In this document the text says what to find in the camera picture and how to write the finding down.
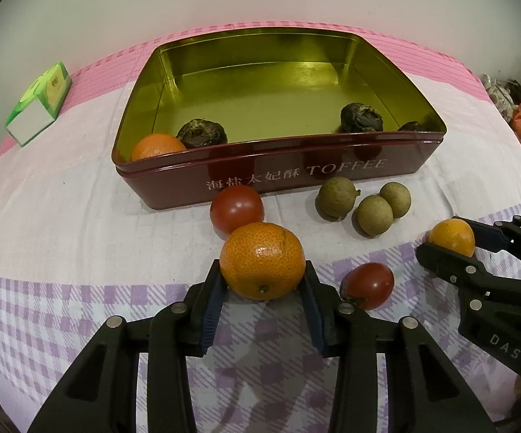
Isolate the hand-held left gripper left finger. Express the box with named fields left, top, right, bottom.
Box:
left=28, top=259, right=229, bottom=433

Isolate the small red tomato with calyx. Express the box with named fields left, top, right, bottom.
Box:
left=339, top=262, right=395, bottom=311

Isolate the longan with stem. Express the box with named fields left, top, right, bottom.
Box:
left=315, top=177, right=363, bottom=223

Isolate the red and gold tin box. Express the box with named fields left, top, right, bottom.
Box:
left=111, top=27, right=447, bottom=210

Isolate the orange with stem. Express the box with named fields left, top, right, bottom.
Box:
left=219, top=222, right=307, bottom=301

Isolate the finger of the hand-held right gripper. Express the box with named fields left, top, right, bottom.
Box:
left=416, top=241, right=521, bottom=301
left=454, top=216, right=521, bottom=276

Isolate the deep orange mandarin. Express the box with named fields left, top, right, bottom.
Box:
left=131, top=133, right=188, bottom=162

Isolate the large red tomato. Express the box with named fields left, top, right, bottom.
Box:
left=209, top=185, right=265, bottom=238

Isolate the small yellow orange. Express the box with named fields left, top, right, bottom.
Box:
left=427, top=218, right=476, bottom=258

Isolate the round longan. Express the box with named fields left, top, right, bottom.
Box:
left=356, top=195, right=394, bottom=237
left=379, top=181, right=412, bottom=219

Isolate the floral teapot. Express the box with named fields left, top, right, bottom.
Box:
left=482, top=74, right=521, bottom=122

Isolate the green tissue box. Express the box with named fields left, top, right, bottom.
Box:
left=4, top=62, right=73, bottom=147

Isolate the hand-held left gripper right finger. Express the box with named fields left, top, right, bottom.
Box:
left=300, top=262, right=498, bottom=433

